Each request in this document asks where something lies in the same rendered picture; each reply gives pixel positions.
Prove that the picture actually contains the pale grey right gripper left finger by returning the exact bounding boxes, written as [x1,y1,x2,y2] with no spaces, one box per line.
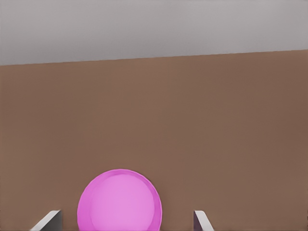
[30,209,63,231]

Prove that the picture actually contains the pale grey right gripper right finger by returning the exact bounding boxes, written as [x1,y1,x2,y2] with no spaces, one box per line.
[193,210,215,231]

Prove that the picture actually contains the pink plate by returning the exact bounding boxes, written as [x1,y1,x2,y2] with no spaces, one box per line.
[77,168,162,231]

